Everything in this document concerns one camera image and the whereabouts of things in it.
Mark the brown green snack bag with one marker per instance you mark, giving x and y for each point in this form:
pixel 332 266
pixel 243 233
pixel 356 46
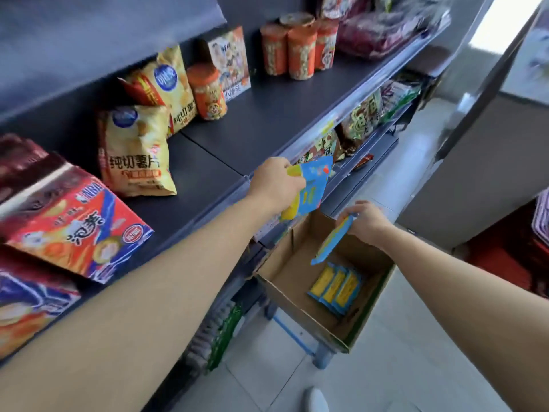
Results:
pixel 362 117

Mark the white shoe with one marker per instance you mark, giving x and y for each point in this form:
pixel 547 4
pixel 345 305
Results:
pixel 316 401

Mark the yellow red snack bag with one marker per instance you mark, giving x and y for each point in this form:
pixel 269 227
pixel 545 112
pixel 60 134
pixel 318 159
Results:
pixel 171 90

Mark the blue plastic stool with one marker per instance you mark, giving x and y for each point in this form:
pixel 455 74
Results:
pixel 324 358

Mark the dark grey store shelf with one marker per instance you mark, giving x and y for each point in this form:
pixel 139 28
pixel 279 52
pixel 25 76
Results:
pixel 279 111

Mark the person's right hand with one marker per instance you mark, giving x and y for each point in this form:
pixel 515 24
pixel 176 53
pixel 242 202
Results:
pixel 369 225

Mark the red blue snack box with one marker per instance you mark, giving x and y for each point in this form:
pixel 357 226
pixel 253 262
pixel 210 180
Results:
pixel 77 227

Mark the orange cartoon face canister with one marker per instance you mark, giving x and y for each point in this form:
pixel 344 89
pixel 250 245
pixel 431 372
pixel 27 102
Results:
pixel 208 94

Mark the large yellow snack bag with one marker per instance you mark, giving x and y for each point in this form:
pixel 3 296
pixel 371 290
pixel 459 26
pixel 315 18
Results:
pixel 137 154

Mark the person's right forearm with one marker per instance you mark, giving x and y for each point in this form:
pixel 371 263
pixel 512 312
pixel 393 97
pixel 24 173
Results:
pixel 472 304

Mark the small red packet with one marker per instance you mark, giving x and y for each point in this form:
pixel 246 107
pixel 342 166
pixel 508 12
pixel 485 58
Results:
pixel 363 162

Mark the bundle of green packets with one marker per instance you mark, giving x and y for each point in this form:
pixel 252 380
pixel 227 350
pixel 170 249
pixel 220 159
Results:
pixel 399 98

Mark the red patterned snack bag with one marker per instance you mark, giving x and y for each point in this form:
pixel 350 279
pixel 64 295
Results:
pixel 339 6

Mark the row of grey packets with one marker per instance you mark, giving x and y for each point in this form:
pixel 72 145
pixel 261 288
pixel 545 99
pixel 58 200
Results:
pixel 201 343

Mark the person's left forearm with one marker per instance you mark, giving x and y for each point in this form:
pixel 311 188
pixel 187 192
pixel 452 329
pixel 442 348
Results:
pixel 128 317

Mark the grey cabinet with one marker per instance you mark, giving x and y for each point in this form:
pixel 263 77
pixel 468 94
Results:
pixel 493 167

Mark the small yellow price tag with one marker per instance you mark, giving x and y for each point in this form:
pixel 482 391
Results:
pixel 327 127

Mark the orange snack canister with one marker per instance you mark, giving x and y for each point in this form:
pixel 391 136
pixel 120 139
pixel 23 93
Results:
pixel 302 55
pixel 273 51
pixel 297 19
pixel 327 44

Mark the stack of red shopping baskets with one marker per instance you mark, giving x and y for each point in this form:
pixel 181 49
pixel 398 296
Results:
pixel 506 261

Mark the strip of green packets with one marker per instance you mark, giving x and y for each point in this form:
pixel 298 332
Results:
pixel 225 338

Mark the brown cardboard box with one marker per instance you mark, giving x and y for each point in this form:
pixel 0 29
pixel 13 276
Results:
pixel 291 274

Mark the person's left hand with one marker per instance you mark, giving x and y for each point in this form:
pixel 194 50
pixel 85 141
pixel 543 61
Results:
pixel 274 186

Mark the blue red snack packet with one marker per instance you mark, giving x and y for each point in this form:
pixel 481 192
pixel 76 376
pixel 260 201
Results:
pixel 30 313

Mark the dark red snack packet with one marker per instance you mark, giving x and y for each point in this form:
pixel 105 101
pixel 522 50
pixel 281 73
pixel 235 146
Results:
pixel 377 36

